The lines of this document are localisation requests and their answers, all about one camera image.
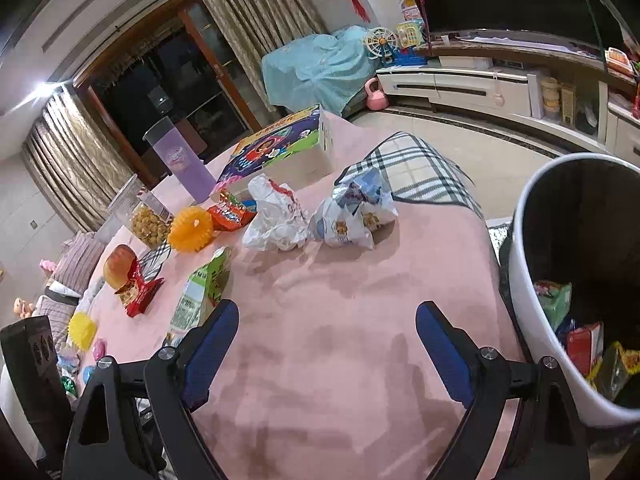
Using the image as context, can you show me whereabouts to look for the pale blue foil wrapper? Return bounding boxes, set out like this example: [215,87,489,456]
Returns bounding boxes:
[56,347,83,373]

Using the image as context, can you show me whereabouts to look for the green packet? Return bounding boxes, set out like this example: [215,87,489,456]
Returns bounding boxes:
[532,280,573,333]

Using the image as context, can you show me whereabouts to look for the blue toy blocks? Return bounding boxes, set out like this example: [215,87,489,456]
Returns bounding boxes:
[382,50,431,67]

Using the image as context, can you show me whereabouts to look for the clear snack jar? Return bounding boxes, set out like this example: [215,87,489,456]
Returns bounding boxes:
[107,174,176,251]

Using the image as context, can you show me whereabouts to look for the teal cloth cover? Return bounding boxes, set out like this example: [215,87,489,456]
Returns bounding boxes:
[261,25,381,116]

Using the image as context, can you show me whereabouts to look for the small red box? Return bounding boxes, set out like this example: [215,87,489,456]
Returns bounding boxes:
[566,322,605,378]

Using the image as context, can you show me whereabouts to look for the yellow foam fruit net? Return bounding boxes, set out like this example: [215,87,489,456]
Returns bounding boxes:
[67,311,97,351]

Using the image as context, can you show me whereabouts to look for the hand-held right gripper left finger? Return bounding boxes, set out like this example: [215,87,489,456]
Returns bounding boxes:
[62,298,241,480]

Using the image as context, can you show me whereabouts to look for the white television cabinet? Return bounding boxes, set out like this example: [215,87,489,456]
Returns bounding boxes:
[375,37,640,161]

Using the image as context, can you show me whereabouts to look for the green snack packets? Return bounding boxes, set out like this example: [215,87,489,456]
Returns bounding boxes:
[167,246,233,346]

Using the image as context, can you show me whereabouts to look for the orange foam fruit net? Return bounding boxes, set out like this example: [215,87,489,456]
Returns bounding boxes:
[167,206,215,253]

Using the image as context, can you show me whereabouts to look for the red snack packet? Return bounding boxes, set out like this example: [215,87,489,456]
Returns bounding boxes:
[114,262,165,318]

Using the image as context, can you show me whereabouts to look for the pink kettlebell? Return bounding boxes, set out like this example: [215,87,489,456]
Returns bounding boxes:
[365,78,390,111]

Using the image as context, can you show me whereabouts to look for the beige patterned curtain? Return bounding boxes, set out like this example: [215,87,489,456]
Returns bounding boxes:
[21,87,126,233]
[192,0,331,111]

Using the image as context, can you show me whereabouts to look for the striped pillow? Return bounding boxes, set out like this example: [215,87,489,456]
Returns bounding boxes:
[52,232,106,296]

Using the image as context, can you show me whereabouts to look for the wooden frame glass door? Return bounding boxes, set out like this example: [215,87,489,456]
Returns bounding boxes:
[72,0,281,186]

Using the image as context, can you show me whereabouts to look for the colourful puzzle box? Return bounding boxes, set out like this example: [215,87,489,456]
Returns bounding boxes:
[212,104,337,196]

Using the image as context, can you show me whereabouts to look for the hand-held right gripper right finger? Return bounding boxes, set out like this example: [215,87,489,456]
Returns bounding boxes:
[415,300,588,480]

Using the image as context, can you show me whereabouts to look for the gold green foil wrapper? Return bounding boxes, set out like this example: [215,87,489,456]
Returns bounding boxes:
[587,342,640,401]

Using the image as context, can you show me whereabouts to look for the red yellow apple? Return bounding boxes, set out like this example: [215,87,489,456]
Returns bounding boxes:
[103,244,137,291]

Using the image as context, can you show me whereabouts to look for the red orange snack wrapper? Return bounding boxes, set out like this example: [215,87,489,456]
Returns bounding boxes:
[206,190,258,232]

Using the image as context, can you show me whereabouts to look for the white ferris wheel toy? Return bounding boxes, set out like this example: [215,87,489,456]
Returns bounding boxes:
[364,27,401,63]

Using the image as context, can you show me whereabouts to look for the blue white snack bag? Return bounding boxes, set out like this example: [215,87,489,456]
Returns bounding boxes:
[307,167,400,251]

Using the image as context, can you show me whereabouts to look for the ceiling spot light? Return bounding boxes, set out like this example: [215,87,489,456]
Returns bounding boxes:
[27,80,61,103]

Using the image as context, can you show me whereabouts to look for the purple thermos bottle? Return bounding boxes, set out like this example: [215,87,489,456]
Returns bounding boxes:
[142,116,221,206]

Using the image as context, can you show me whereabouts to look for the white round trash bin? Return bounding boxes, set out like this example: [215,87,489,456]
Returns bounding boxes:
[497,152,640,428]

